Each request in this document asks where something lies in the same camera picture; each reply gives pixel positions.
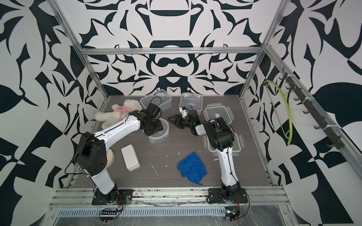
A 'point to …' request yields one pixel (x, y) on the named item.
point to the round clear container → (162, 135)
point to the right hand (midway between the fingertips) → (169, 119)
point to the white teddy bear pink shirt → (119, 112)
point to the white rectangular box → (130, 157)
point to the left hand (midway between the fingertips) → (159, 127)
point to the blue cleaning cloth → (192, 167)
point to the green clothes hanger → (290, 140)
